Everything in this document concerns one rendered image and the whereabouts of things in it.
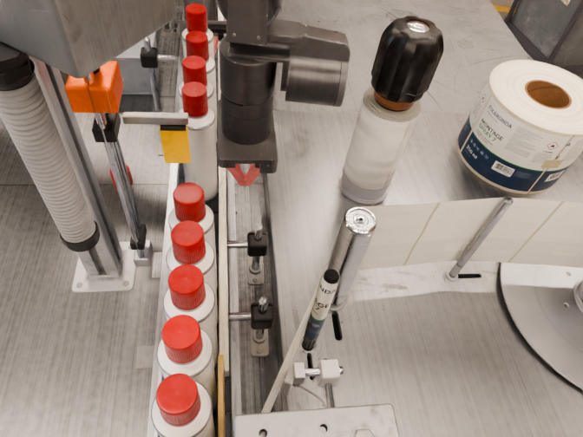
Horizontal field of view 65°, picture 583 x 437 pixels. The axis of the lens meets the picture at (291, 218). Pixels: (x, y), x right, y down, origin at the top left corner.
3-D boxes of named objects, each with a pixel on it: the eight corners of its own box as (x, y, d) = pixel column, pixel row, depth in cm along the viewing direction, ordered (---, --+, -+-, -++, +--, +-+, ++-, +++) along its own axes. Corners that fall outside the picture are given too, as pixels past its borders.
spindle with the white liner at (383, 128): (393, 205, 78) (463, 48, 54) (343, 205, 77) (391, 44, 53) (382, 166, 83) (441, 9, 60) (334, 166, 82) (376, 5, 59)
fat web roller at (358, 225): (350, 310, 65) (384, 235, 50) (318, 312, 64) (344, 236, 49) (344, 283, 68) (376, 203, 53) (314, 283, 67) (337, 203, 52)
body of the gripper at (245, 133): (271, 111, 57) (274, 60, 51) (276, 171, 51) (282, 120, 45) (218, 110, 56) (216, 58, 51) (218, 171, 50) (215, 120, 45)
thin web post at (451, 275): (458, 282, 70) (520, 205, 55) (447, 282, 69) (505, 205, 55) (455, 270, 71) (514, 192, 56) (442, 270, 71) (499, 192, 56)
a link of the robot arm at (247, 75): (223, 17, 45) (214, 51, 41) (292, 26, 45) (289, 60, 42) (224, 76, 50) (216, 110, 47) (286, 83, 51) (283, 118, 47)
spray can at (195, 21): (216, 120, 86) (212, 17, 70) (188, 120, 86) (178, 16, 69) (216, 103, 89) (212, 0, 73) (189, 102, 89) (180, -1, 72)
